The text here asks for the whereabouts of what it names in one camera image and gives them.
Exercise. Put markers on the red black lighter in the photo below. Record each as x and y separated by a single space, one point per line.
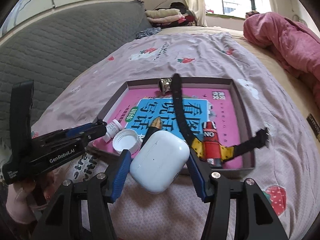
211 144

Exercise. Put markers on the stack of folded blankets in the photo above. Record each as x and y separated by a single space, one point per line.
177 15

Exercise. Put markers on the pink crumpled quilt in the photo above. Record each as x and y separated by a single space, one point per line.
293 44

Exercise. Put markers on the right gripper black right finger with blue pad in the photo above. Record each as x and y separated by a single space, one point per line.
255 217

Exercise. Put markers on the pink blue children's book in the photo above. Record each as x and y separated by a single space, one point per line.
137 108

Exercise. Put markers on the person's left hand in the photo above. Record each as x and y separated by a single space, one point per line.
17 206

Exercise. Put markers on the black gold lettered case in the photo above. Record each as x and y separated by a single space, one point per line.
314 126

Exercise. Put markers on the yellow black wrist watch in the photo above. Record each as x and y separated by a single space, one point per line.
192 131

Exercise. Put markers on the brass metal knob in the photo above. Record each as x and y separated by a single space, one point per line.
165 85

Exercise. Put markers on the small white pill bottle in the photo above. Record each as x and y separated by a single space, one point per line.
112 128

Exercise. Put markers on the white plastic bottle cap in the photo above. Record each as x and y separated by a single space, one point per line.
126 139

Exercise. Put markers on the dark patterned cloth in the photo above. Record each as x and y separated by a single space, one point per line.
148 32

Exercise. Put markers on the white earbuds case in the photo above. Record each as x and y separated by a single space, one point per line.
159 161

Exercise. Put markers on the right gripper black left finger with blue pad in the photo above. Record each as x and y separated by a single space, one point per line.
61 218

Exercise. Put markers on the grey quilted headboard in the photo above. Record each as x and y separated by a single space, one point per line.
54 50

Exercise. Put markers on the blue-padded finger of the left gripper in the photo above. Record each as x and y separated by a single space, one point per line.
77 131

